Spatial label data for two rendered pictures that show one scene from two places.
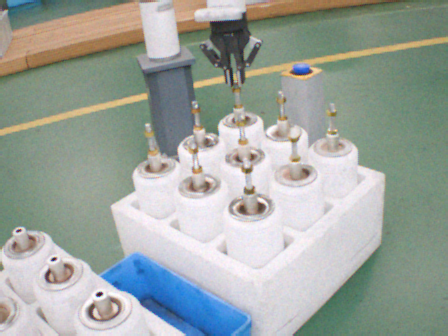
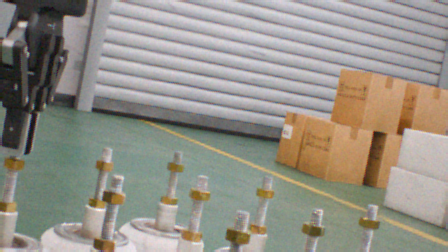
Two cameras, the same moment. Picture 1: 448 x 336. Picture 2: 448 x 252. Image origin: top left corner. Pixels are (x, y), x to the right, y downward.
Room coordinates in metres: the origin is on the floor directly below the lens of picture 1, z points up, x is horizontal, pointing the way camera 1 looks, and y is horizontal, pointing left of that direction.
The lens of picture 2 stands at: (1.03, 0.66, 0.43)
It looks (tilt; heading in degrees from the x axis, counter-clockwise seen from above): 4 degrees down; 256
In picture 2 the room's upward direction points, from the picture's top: 11 degrees clockwise
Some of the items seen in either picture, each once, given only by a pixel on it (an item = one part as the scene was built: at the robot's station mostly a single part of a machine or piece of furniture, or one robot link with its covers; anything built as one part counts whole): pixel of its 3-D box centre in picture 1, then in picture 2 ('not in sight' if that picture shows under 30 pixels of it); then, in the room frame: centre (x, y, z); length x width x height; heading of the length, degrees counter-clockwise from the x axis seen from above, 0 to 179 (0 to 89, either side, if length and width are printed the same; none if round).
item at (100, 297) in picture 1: (102, 303); not in sight; (0.50, 0.18, 0.26); 0.02 x 0.02 x 0.03
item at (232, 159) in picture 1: (245, 157); not in sight; (0.86, -0.04, 0.25); 0.08 x 0.08 x 0.01
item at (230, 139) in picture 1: (244, 157); not in sight; (1.03, -0.05, 0.16); 0.10 x 0.10 x 0.18
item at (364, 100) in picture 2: not in sight; (368, 101); (-0.77, -3.45, 0.45); 0.30 x 0.24 x 0.30; 104
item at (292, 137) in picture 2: not in sight; (311, 142); (-0.60, -3.74, 0.15); 0.30 x 0.24 x 0.30; 11
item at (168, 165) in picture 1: (156, 168); not in sight; (0.87, 0.13, 0.25); 0.08 x 0.08 x 0.01
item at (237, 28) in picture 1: (229, 31); (40, 17); (1.03, -0.05, 0.45); 0.08 x 0.08 x 0.09
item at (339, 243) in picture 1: (252, 227); not in sight; (0.86, -0.04, 0.09); 0.39 x 0.39 x 0.18; 43
